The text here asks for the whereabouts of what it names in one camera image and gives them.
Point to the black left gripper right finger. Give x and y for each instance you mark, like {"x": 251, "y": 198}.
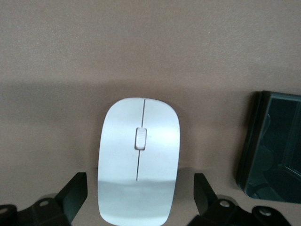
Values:
{"x": 211, "y": 212}

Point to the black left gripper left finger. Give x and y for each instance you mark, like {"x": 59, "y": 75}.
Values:
{"x": 63, "y": 204}

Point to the white computer mouse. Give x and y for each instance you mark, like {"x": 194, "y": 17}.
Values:
{"x": 138, "y": 164}

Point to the black phone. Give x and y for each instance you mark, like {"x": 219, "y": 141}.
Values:
{"x": 275, "y": 150}

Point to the brown table cover mat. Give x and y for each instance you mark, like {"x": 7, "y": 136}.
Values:
{"x": 117, "y": 47}

